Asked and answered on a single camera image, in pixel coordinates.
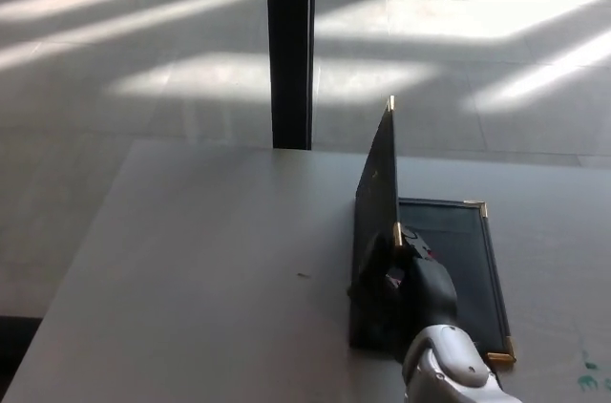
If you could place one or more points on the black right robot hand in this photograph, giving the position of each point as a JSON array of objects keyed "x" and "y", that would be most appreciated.
[{"x": 427, "y": 286}]

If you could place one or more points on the black USC diary gold corners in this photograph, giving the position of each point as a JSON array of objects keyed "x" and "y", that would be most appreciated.
[{"x": 377, "y": 212}]

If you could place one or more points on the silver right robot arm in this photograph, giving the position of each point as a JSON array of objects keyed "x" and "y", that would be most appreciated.
[{"x": 448, "y": 365}]

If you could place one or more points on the black vertical pillar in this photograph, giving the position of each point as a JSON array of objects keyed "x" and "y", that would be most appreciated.
[{"x": 291, "y": 45}]

